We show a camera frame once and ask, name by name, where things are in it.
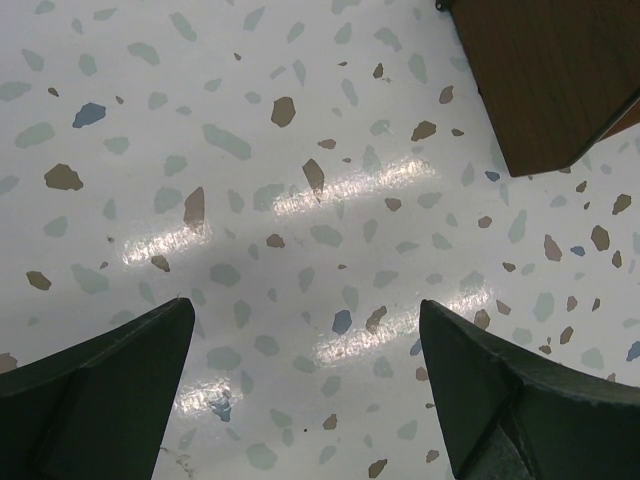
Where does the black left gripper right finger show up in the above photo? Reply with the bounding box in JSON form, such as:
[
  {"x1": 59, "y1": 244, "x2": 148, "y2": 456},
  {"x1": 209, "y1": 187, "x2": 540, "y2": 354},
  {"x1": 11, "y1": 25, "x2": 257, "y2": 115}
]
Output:
[{"x1": 419, "y1": 300, "x2": 639, "y2": 479}]

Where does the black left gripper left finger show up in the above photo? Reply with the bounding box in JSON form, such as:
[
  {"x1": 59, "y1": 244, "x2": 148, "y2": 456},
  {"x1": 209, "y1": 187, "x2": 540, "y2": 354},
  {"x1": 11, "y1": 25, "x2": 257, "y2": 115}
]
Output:
[{"x1": 1, "y1": 298, "x2": 194, "y2": 479}]

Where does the brown wooden desk organizer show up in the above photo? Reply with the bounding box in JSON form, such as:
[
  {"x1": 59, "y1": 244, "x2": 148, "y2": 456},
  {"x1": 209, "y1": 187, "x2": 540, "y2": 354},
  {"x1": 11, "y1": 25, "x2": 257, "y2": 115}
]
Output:
[{"x1": 435, "y1": 0, "x2": 639, "y2": 177}]

